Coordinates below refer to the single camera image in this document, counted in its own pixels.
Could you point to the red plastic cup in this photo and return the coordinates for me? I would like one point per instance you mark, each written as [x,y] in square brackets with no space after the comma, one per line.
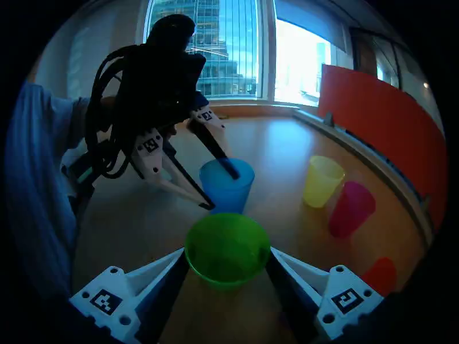
[382,276]

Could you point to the pink plastic cup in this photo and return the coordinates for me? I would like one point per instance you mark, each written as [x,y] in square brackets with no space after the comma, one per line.
[349,211]

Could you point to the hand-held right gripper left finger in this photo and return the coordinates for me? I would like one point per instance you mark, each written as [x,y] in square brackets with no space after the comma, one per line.
[120,286]

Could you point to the red desk screen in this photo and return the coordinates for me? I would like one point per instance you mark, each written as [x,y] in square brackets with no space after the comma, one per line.
[380,125]

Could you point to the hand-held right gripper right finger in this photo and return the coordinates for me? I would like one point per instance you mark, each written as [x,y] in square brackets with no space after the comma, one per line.
[333,286]

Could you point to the blue plastic cup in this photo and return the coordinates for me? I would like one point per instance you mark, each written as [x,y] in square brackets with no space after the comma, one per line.
[226,195]

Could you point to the green plastic cup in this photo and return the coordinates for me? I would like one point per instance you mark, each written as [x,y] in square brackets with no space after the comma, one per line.
[226,247]

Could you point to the yellow plastic cup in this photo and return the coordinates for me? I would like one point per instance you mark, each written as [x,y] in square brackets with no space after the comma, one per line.
[321,182]

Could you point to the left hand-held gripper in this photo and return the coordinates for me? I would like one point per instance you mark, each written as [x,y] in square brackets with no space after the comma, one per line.
[157,82]

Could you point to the person's left hand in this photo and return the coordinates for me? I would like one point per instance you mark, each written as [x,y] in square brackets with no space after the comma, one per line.
[107,102]

